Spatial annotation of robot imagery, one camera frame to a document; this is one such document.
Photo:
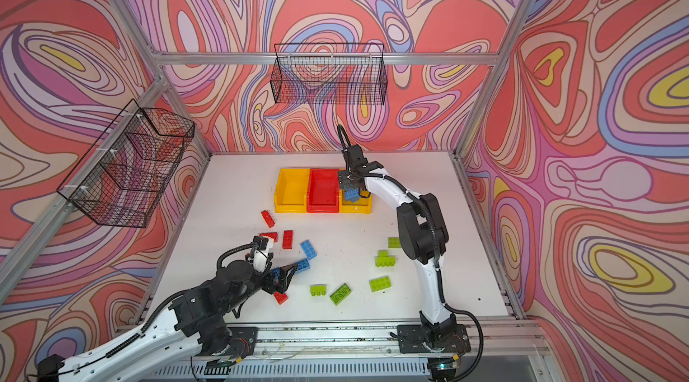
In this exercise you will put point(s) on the small green lego brick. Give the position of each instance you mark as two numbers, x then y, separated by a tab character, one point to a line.
394	243

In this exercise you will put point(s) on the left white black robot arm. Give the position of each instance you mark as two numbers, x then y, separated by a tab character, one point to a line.
187	323

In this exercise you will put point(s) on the red lego brick upright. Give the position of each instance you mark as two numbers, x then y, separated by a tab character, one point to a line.
288	239

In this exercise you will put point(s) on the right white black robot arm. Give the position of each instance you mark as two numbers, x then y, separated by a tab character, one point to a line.
423	237

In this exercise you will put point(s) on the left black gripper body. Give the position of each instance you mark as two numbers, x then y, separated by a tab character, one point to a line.
266	281

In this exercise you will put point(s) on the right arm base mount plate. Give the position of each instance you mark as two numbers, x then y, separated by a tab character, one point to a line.
415	339

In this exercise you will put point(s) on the blue lego brick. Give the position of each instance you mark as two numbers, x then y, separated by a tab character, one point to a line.
308	249
351	195
302	265
275	273

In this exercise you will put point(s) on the black wire basket wall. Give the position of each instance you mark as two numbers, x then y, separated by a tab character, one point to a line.
320	73
140	151

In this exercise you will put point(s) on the red lego brick far left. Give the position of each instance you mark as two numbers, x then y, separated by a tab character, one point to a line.
268	219

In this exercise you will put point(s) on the left yellow plastic bin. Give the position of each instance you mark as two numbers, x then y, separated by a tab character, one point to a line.
291	190

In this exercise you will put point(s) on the small green lego front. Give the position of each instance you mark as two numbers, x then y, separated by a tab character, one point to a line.
318	290

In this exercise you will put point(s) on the aluminium front rail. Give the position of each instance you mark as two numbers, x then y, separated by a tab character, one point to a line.
374	339

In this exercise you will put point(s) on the yellow plastic bin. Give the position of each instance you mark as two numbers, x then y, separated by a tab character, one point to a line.
363	206
291	190

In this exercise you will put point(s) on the black wire basket back wall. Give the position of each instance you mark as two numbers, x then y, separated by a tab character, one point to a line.
320	73

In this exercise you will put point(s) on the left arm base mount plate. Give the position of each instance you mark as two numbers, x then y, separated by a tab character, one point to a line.
238	342

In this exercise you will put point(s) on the red plastic bin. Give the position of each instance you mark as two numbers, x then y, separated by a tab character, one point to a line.
323	191

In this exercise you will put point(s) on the right yellow plastic bin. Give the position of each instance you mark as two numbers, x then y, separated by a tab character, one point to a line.
363	206

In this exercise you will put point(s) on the black wire basket left wall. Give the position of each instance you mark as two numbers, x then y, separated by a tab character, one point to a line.
140	151

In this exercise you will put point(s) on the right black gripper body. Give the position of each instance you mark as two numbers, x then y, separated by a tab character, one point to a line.
345	176

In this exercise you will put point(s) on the red lego brick near front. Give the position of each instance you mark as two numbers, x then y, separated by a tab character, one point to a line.
281	298

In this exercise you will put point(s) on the red lego brick flat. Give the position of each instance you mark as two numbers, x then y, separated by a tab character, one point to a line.
273	235

